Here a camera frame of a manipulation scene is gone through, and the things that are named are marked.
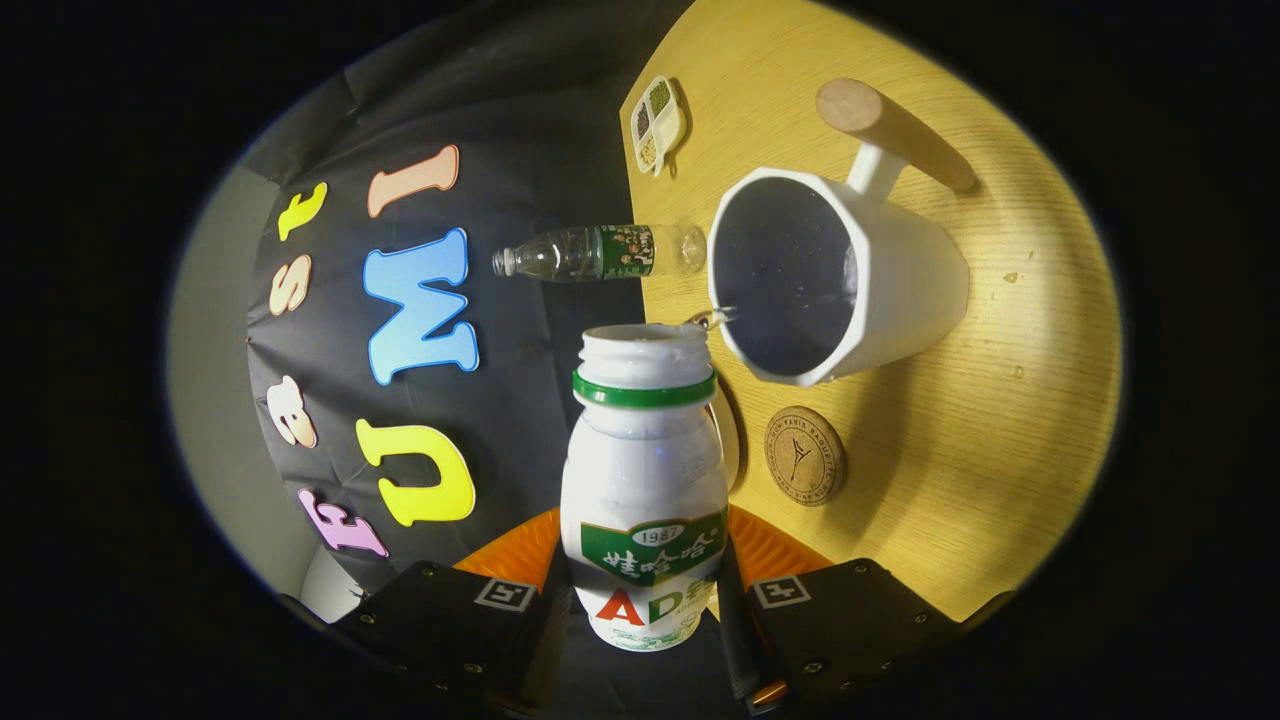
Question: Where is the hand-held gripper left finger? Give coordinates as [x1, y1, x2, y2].
[330, 507, 573, 716]

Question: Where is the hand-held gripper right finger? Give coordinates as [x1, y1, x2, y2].
[715, 505, 961, 713]

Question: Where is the round cork coaster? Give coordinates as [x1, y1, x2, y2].
[764, 405, 849, 507]

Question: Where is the white juice bottle green label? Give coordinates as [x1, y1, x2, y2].
[559, 323, 730, 653]

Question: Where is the white cup wooden handle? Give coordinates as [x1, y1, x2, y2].
[706, 78, 979, 388]

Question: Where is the clear plastic water bottle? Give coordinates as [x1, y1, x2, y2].
[491, 222, 709, 284]

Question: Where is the beige round plate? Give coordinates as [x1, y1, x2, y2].
[708, 378, 742, 493]

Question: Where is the wooden table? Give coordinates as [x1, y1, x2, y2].
[618, 0, 1123, 623]

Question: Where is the black backdrop cloth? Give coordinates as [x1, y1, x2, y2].
[240, 0, 746, 711]

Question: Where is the white divided condiment dish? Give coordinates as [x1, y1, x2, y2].
[630, 75, 689, 178]

